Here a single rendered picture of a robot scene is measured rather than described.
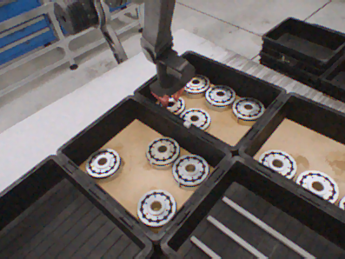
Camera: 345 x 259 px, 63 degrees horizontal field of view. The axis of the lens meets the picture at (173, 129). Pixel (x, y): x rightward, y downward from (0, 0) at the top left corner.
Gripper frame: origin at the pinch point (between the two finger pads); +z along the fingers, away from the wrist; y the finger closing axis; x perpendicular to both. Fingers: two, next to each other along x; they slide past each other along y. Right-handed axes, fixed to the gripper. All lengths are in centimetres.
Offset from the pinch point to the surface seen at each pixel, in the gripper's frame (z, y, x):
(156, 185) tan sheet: 3.7, -22.6, -19.0
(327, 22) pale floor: 90, 236, 44
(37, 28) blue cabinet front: 43, 10, 177
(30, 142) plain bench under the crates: 17, -43, 39
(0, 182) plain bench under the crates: 17, -59, 29
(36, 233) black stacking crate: 4, -54, -7
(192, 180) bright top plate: 0.8, -15.4, -26.2
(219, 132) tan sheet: 4.0, 4.2, -18.6
